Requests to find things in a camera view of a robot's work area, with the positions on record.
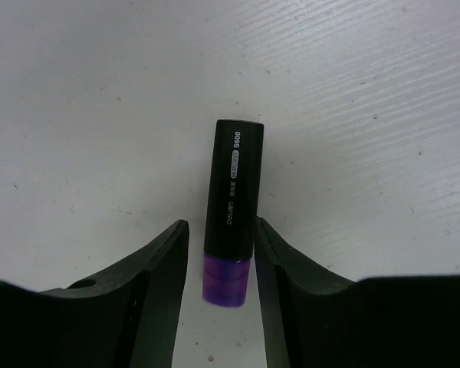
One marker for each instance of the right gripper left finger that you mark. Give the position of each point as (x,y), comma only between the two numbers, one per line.
(125,315)

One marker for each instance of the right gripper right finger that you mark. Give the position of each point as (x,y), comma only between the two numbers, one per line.
(313,317)

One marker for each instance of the purple cap black highlighter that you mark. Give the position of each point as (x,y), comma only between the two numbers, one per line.
(232,206)

